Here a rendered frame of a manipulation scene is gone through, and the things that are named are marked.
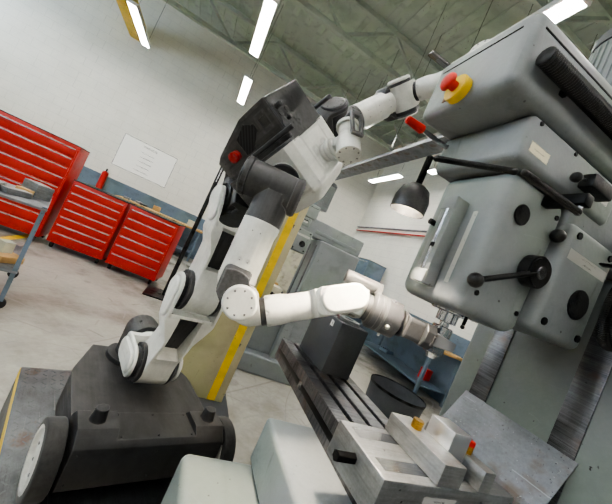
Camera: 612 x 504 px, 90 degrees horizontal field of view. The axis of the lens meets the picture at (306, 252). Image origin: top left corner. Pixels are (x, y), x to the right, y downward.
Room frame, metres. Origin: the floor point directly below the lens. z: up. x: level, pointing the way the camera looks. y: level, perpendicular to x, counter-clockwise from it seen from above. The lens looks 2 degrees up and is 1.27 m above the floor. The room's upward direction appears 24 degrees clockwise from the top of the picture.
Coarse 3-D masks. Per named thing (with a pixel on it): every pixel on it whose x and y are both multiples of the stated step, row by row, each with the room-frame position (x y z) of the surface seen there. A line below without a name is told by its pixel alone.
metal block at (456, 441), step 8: (432, 416) 0.65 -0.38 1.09; (440, 416) 0.66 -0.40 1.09; (432, 424) 0.64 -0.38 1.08; (440, 424) 0.63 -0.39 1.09; (448, 424) 0.63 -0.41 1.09; (432, 432) 0.63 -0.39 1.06; (440, 432) 0.62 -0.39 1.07; (448, 432) 0.61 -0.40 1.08; (456, 432) 0.60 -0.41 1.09; (464, 432) 0.62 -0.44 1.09; (440, 440) 0.61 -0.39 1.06; (448, 440) 0.60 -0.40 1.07; (456, 440) 0.60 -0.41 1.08; (464, 440) 0.61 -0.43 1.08; (448, 448) 0.60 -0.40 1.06; (456, 448) 0.60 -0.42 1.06; (464, 448) 0.61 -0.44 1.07; (456, 456) 0.61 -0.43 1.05
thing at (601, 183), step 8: (576, 176) 0.60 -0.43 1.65; (584, 176) 0.64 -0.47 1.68; (592, 176) 0.62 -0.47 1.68; (600, 176) 0.62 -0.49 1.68; (584, 184) 0.63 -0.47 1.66; (592, 184) 0.62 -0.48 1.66; (600, 184) 0.62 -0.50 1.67; (608, 184) 0.63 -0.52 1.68; (584, 192) 0.65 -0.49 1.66; (592, 192) 0.64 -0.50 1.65; (600, 192) 0.63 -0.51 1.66; (608, 192) 0.63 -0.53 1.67; (600, 200) 0.65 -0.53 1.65; (608, 200) 0.64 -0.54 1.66
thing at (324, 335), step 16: (320, 320) 1.21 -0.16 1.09; (336, 320) 1.11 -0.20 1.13; (352, 320) 1.16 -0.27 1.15; (304, 336) 1.27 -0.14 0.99; (320, 336) 1.17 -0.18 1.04; (336, 336) 1.08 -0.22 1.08; (352, 336) 1.10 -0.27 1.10; (320, 352) 1.12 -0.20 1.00; (336, 352) 1.08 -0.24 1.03; (352, 352) 1.11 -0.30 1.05; (320, 368) 1.09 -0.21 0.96; (336, 368) 1.09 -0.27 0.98; (352, 368) 1.12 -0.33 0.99
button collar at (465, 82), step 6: (456, 78) 0.67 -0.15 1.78; (462, 78) 0.65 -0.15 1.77; (468, 78) 0.64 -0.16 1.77; (462, 84) 0.64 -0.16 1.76; (468, 84) 0.64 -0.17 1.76; (456, 90) 0.65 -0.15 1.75; (462, 90) 0.64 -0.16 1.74; (468, 90) 0.64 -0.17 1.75; (444, 96) 0.68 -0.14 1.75; (450, 96) 0.66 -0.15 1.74; (456, 96) 0.65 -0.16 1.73; (462, 96) 0.65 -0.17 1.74; (450, 102) 0.67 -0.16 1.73; (456, 102) 0.66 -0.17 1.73
